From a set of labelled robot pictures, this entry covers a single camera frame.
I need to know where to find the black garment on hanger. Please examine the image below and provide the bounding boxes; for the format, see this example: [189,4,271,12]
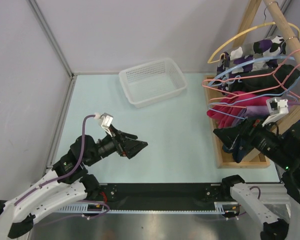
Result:
[226,64,300,95]

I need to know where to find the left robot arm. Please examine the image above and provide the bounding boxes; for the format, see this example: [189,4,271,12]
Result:
[0,126,148,240]

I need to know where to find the yellow clothes hanger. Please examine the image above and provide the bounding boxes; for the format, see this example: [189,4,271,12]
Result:
[207,21,300,64]

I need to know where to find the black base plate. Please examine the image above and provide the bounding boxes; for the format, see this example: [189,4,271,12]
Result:
[101,183,235,210]

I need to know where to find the pink garment on hanger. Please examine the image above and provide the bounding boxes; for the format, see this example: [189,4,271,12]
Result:
[206,91,269,129]

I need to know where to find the white plastic basket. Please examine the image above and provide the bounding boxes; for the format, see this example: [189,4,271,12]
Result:
[118,58,188,108]

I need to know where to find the purple camouflage trousers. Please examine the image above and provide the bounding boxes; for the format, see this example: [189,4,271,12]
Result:
[216,35,287,96]

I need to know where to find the white cable duct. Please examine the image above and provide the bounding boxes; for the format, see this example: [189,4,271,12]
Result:
[54,201,240,215]

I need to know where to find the pink wire hanger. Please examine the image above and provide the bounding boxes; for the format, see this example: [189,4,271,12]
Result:
[202,54,300,99]
[208,95,247,109]

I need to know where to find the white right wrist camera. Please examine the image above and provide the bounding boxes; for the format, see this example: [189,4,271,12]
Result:
[262,97,289,127]

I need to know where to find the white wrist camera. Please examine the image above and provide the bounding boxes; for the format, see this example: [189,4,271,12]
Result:
[94,112,114,137]
[262,97,289,127]

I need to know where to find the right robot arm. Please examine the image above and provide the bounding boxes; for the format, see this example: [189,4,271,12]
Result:
[213,118,300,240]

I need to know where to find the aluminium corner post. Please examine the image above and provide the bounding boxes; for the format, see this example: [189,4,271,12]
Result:
[26,0,74,79]

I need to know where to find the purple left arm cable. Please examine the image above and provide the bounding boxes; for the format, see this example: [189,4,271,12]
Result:
[13,113,101,208]

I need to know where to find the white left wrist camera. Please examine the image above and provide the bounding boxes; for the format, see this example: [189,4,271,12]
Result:
[94,112,114,137]

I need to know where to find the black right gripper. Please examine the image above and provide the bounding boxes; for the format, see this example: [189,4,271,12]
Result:
[212,112,298,168]

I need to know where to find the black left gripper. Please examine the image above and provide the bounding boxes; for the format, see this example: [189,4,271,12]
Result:
[86,123,148,166]

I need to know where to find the dark blue denim garment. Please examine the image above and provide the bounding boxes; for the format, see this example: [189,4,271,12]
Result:
[222,134,255,163]

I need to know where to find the wooden clothes rack frame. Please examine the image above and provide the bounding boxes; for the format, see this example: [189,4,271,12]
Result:
[201,0,300,170]

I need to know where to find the lilac garment on hanger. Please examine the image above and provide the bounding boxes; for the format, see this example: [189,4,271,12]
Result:
[231,105,270,127]

